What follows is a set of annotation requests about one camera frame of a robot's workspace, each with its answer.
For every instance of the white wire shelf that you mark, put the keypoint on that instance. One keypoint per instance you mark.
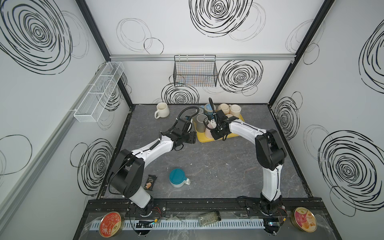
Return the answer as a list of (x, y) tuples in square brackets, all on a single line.
[(97, 97)]

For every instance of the pink round tin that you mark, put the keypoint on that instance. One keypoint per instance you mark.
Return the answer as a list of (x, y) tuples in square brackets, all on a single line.
[(304, 219)]

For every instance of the pink mug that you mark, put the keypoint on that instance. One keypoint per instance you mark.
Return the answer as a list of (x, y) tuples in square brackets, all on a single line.
[(210, 125)]

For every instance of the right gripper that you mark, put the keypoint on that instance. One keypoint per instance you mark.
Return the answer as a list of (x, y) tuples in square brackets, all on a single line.
[(218, 118)]

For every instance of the small cream mug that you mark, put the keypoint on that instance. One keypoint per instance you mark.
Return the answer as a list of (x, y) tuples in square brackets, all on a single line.
[(235, 110)]

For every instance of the grey mug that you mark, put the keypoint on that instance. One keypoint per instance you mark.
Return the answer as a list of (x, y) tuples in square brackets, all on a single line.
[(199, 112), (201, 119)]

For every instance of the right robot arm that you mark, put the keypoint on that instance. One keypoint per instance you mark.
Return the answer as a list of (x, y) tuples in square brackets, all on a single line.
[(270, 154)]

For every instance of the red round tin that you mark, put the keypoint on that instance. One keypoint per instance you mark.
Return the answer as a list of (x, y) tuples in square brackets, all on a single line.
[(111, 224)]

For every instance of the black wire basket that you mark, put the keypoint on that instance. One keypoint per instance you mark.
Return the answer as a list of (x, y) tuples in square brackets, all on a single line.
[(195, 70)]

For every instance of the white mug with ribbed base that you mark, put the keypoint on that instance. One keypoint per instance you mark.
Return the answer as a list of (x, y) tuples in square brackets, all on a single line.
[(162, 111)]

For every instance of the clear plastic box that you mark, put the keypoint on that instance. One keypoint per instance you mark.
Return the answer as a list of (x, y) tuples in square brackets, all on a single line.
[(209, 218)]

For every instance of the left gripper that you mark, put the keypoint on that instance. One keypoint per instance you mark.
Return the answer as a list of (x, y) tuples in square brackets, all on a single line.
[(189, 137)]

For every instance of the white slotted cable duct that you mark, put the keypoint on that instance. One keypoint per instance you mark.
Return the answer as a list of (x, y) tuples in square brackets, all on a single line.
[(225, 224)]

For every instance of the blue butterfly mug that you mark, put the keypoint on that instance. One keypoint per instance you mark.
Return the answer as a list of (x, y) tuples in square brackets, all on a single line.
[(208, 111)]

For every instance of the dark snack packet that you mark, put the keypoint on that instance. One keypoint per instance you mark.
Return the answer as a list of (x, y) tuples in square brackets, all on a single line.
[(149, 184)]

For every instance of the teal lidded cup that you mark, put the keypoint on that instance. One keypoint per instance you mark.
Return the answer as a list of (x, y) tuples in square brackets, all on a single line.
[(178, 178)]

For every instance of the cream and orange mug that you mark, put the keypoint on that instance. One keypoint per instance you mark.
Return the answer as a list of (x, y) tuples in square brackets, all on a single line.
[(225, 108)]

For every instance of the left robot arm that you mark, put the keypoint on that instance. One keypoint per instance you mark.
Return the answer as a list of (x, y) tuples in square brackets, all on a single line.
[(127, 171)]

